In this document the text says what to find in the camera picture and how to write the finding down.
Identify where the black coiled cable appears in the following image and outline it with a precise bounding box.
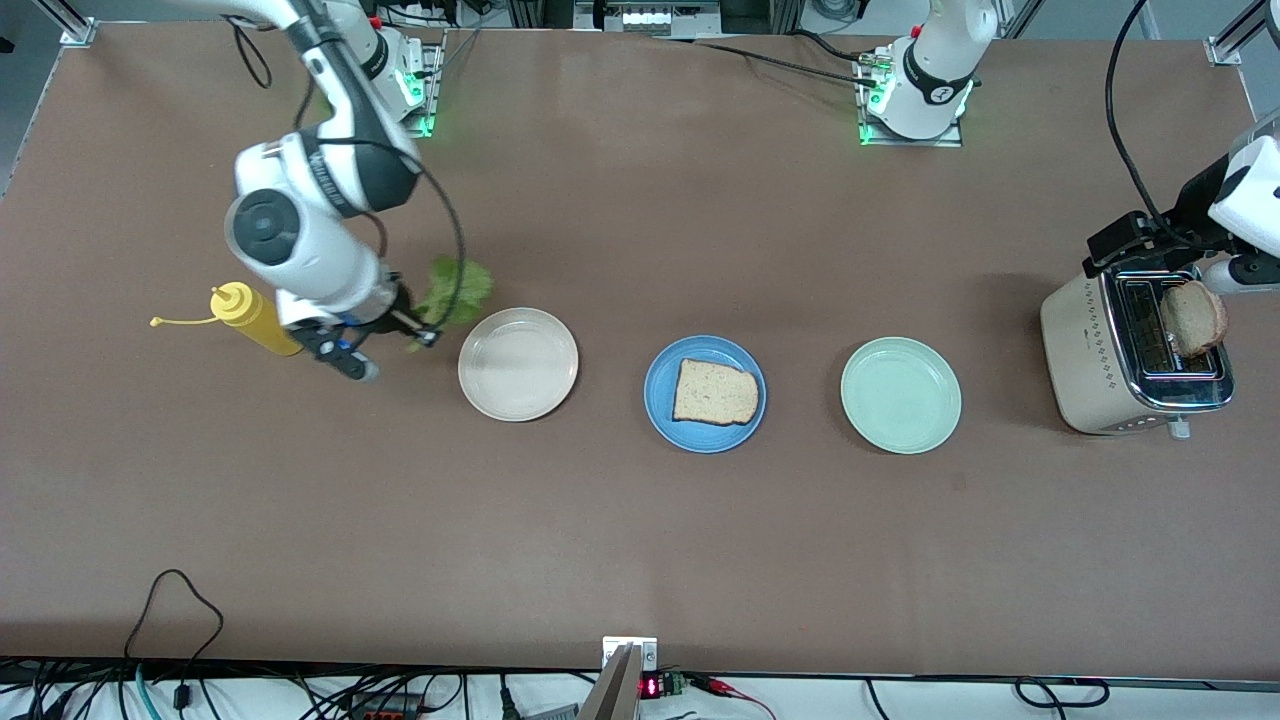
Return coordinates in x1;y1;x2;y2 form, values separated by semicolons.
1015;678;1111;709

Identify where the beige chrome toaster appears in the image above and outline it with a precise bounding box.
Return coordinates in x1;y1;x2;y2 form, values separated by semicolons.
1040;245;1236;441

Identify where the blue round plate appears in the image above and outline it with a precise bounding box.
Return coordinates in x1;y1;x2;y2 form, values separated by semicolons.
643;335;768;455

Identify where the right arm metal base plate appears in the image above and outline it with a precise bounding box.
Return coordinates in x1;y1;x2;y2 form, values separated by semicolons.
330;30;446;139

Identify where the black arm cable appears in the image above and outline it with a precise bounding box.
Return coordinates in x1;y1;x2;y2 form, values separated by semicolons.
222;10;468;331
1105;0;1171;223

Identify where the light green round plate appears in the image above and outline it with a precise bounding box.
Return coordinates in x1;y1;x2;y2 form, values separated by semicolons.
840;337;963;456

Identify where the brown bread slice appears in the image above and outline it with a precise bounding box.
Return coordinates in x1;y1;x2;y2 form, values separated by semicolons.
672;358;761;428
1160;282;1229;359

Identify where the thick black table cable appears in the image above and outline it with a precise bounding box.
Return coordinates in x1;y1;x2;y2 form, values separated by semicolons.
650;35;881;86

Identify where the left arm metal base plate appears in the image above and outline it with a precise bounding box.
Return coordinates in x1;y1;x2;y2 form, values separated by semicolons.
858;50;966;149

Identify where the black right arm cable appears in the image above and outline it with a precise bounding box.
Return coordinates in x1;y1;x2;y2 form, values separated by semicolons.
222;10;468;331

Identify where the yellow mustard squeeze bottle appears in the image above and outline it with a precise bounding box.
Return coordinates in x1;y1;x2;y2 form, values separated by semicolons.
150;283;301;357

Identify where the red clip lead wire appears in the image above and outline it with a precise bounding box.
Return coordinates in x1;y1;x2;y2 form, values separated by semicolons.
690;675;776;720

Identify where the beige round plate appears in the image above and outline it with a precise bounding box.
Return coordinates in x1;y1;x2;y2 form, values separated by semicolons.
458;307;580;422

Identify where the green lettuce leaf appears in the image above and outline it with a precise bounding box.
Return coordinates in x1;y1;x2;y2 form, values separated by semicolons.
405;257;494;353

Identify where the grey aluminium camera post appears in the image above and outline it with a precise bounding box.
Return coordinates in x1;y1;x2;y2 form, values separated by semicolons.
575;645;641;720

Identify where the grey lit control box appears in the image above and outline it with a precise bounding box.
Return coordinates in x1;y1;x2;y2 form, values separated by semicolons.
575;0;721;36

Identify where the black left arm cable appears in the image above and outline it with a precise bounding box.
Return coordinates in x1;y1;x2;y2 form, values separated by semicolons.
1105;0;1171;223

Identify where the thin black looped cable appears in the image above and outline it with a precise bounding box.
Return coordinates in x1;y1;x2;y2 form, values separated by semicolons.
125;570;224;661

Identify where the aluminium frame corner bracket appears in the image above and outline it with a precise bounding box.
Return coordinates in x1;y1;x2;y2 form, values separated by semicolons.
1205;0;1280;68
35;0;99;48

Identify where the white metal bracket plate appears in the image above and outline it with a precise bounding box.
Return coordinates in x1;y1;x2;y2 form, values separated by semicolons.
603;637;659;673

